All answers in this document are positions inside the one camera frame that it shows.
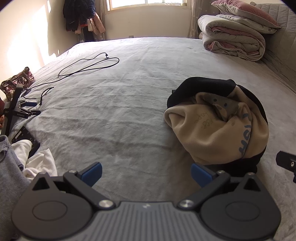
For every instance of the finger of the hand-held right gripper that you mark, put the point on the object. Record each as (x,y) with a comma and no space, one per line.
(285,160)

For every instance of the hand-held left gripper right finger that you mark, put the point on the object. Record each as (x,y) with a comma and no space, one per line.
(201,173)

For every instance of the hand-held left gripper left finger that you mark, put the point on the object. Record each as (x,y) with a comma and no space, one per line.
(92,172)

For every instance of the beige and black sweatshirt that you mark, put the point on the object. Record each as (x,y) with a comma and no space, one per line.
(203,134)

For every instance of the white garment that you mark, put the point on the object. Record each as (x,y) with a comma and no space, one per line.
(41,162)

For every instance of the bed with grey sheet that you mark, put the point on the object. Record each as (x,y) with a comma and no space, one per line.
(115,104)

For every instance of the black patterned flat case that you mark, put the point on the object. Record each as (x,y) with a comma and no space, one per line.
(25,139)

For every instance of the grey garment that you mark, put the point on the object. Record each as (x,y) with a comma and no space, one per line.
(11,185)

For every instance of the spare black hand-held gripper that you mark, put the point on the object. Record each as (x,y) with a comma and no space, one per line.
(11,111)

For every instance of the grey quilted headboard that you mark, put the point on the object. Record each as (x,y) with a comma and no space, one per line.
(286,46)

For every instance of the floral handbag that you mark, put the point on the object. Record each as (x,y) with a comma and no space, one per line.
(9,85)

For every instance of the folded grey pink quilt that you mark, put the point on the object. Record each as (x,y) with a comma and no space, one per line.
(231,39)

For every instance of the pink and grey pillow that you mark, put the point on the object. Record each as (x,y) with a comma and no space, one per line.
(249,14)

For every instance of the window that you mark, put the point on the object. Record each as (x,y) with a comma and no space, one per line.
(138,2)

